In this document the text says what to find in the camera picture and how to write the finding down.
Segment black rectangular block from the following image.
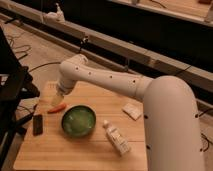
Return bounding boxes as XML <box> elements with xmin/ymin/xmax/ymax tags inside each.
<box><xmin>33</xmin><ymin>115</ymin><xmax>43</xmax><ymax>136</ymax></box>

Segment white object on rail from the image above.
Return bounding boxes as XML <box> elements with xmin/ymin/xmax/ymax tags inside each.
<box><xmin>44</xmin><ymin>3</ymin><xmax>65</xmax><ymax>22</ymax></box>

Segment black stand at left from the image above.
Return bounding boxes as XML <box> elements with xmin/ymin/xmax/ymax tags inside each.
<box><xmin>0</xmin><ymin>27</ymin><xmax>40</xmax><ymax>171</ymax></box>

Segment black floor cable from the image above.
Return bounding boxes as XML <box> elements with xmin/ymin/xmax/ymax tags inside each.
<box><xmin>28</xmin><ymin>36</ymin><xmax>89</xmax><ymax>74</ymax></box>

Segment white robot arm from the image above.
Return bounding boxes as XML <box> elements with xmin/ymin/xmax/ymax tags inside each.
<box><xmin>54</xmin><ymin>54</ymin><xmax>205</xmax><ymax>171</ymax></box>

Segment black cables at right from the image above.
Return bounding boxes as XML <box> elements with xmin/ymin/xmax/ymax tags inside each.
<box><xmin>198</xmin><ymin>106</ymin><xmax>213</xmax><ymax>154</ymax></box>

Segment green ceramic bowl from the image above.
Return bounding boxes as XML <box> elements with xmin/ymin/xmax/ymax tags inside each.
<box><xmin>61</xmin><ymin>105</ymin><xmax>96</xmax><ymax>138</ymax></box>

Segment white tube bottle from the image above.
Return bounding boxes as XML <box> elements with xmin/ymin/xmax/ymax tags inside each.
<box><xmin>103</xmin><ymin>120</ymin><xmax>131</xmax><ymax>156</ymax></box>

